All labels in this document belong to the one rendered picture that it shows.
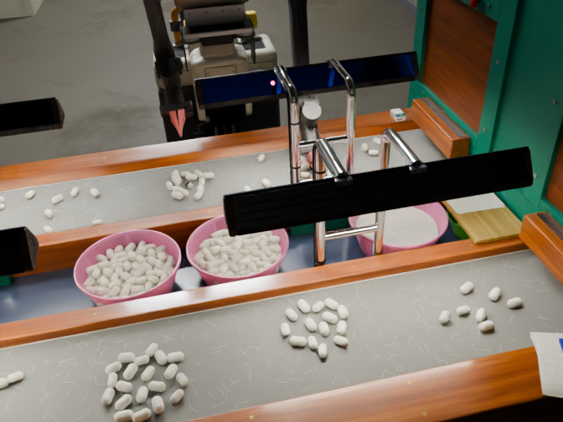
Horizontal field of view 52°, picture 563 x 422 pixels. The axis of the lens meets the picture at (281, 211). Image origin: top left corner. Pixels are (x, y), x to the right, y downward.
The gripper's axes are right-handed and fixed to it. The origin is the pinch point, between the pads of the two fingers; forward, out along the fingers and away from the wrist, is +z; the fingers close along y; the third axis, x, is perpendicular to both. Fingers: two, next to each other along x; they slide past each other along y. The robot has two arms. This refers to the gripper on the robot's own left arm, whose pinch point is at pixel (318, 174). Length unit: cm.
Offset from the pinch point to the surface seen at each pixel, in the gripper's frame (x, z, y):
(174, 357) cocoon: -41, 46, -48
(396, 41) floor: 252, -175, 146
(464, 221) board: -25.8, 25.9, 30.1
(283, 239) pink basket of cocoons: -18.8, 21.7, -17.1
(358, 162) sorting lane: 4.3, -3.0, 14.5
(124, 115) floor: 203, -119, -78
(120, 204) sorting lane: 2, 0, -61
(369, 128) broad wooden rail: 14.3, -17.6, 24.0
